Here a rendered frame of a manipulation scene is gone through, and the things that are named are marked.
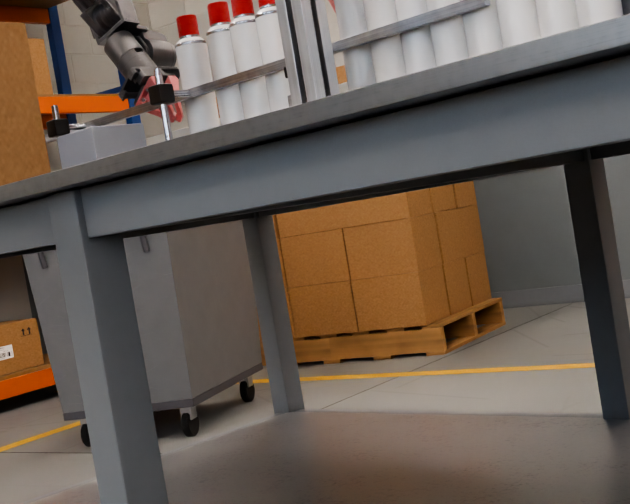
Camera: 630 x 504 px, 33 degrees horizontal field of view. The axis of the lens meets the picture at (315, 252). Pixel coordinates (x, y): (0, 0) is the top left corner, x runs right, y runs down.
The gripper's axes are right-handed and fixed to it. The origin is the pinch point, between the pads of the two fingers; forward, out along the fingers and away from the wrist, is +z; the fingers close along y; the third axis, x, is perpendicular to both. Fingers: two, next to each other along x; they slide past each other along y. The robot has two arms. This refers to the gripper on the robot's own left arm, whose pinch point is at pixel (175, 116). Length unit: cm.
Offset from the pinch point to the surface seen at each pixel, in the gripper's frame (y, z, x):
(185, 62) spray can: -2.6, -0.9, -10.8
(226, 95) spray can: -2.7, 10.0, -13.0
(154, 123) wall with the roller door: 357, -338, 315
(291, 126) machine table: -47, 55, -49
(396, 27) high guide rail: -5, 31, -43
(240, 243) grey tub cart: 178, -98, 162
